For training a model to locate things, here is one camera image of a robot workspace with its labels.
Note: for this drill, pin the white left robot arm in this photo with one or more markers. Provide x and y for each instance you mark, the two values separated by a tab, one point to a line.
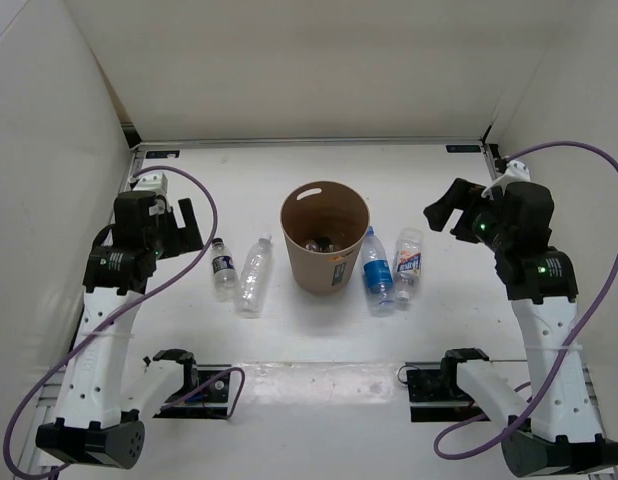
97	422

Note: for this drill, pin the clear unlabelled plastic bottle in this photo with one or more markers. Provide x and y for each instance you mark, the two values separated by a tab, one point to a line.
254	278

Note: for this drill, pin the blue label water bottle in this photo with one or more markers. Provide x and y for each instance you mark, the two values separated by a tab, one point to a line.
377	275

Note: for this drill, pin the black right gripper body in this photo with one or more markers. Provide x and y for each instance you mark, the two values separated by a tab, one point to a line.
487	229

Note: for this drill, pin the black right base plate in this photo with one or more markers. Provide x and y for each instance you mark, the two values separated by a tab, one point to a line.
430	400

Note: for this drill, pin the small black label bottle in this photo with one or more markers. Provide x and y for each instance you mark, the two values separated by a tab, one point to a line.
224	273

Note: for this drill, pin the white red label bottle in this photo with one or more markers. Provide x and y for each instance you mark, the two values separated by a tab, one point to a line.
407	264

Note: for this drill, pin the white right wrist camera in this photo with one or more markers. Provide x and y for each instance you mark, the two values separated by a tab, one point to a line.
515	171

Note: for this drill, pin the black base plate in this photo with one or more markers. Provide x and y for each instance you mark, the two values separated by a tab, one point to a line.
430	400
211	403

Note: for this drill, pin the tan round waste bin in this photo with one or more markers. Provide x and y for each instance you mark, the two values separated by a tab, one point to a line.
324	224

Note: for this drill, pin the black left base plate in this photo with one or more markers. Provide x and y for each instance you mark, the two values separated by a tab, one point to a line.
211	403

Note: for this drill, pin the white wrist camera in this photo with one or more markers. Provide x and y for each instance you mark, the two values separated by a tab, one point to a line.
515	171
155	181

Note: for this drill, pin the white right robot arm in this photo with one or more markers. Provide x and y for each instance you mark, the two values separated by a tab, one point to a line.
556	431

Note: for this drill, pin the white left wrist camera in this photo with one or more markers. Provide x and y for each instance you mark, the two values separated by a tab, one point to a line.
155	181

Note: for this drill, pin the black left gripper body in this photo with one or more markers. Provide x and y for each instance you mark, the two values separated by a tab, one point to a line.
158	236

